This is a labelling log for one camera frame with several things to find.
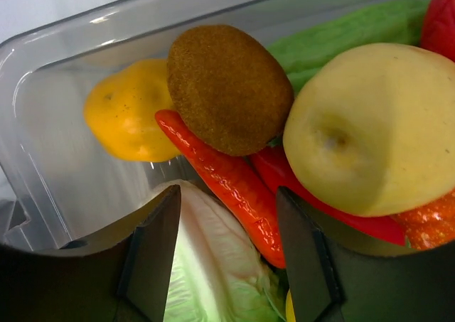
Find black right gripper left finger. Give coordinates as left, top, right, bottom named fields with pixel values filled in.
left=1, top=185, right=181, bottom=321

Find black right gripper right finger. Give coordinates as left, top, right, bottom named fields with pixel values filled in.
left=277, top=187, right=454, bottom=321

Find orange toy carrot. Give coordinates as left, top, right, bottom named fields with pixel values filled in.
left=155, top=109, right=286, bottom=269

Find yellow toy pear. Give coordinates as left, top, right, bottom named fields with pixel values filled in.
left=285, top=290, right=296, bottom=322

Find clear plastic food bin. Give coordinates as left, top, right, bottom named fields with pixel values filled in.
left=0, top=0, right=455, bottom=252

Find green white toy cabbage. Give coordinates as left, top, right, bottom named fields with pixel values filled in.
left=164, top=0, right=429, bottom=321

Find red toy tomato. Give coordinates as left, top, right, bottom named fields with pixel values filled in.
left=390, top=190, right=454, bottom=250

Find red toy chili pepper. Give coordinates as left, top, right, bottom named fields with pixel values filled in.
left=248, top=146, right=405, bottom=246

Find pale yellow toy apple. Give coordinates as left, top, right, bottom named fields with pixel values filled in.
left=283, top=43, right=454, bottom=217

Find small yellow toy fruit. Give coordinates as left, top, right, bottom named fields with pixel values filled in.
left=83, top=59, right=180, bottom=162

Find brown toy kiwi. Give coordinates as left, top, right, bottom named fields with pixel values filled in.
left=167, top=25, right=294, bottom=156

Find red toy strawberry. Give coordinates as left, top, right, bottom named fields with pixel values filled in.
left=419, top=0, right=454, bottom=61

